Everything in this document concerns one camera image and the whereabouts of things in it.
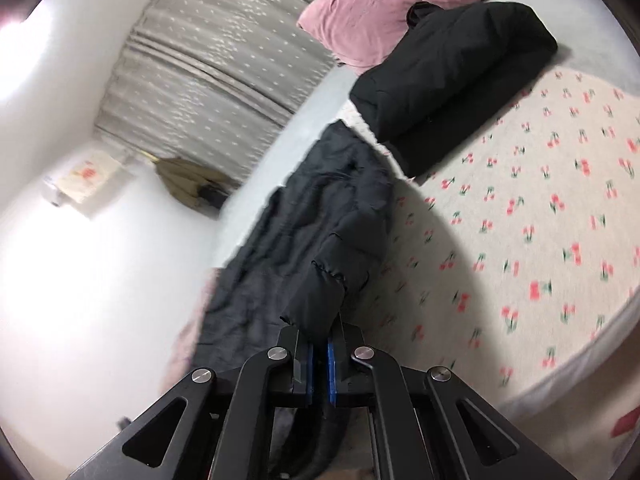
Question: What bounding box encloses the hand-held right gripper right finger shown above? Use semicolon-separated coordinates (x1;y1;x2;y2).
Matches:
327;312;580;480

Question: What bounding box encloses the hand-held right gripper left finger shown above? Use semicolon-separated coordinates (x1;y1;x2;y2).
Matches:
66;324;315;480

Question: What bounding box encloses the black puffer jacket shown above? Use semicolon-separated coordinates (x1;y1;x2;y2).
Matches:
192;119;398;480

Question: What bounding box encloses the cherry print blanket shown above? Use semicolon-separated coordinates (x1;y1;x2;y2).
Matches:
336;66;640;403

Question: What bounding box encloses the white box with red print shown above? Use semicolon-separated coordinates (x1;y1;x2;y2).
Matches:
47;152;132;220

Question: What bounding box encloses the folded black garment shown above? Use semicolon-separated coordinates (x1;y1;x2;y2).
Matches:
348;1;559;181

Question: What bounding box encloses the grey dotted curtain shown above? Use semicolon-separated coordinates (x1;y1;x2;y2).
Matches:
93;0;341;192

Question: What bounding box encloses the pink velvet pillow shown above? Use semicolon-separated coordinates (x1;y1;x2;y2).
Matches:
296;0;524;76

